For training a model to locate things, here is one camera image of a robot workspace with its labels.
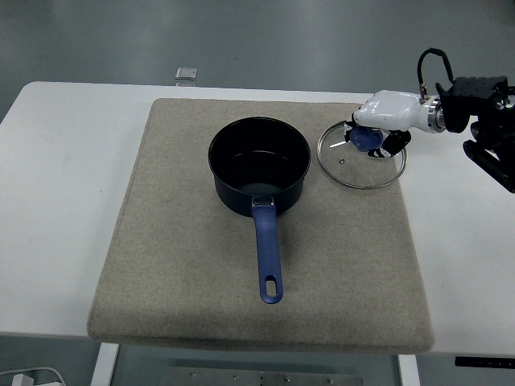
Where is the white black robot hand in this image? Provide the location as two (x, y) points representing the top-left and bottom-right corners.
(341, 89), (434, 159)

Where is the glass lid with blue knob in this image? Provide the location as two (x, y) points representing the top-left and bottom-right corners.
(316, 119), (408, 190)

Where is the dark pot with blue handle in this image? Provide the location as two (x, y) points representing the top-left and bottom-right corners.
(208, 116), (313, 305)

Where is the beige fabric mat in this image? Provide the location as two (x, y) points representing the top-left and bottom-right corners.
(86, 97), (435, 355)

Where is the white table leg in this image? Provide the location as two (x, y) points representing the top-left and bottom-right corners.
(89, 343), (121, 386)
(397, 354), (422, 386)

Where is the black table control panel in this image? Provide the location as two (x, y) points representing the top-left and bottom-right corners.
(454, 355), (515, 368)

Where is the grey metal plate with screws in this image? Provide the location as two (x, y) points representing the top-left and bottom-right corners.
(162, 365), (363, 386)

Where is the white cable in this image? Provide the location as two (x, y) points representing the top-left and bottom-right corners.
(0, 366), (65, 386)

